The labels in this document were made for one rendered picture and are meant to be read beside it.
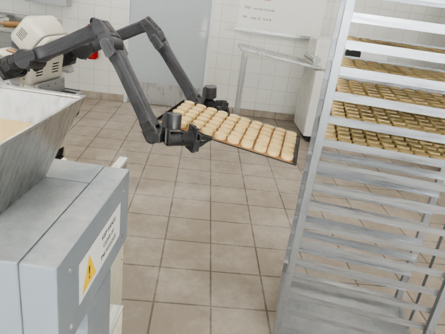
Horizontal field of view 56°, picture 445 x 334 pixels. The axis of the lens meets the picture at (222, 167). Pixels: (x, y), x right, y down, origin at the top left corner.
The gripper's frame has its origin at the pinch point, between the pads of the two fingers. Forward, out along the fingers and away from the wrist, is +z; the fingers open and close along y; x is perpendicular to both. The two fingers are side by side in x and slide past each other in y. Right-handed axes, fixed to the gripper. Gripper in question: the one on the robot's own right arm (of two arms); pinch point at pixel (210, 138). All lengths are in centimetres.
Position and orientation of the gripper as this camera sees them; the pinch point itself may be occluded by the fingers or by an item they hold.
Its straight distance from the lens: 170.5
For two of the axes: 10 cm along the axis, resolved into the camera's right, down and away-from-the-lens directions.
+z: 8.3, -0.5, 5.6
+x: -5.2, -4.4, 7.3
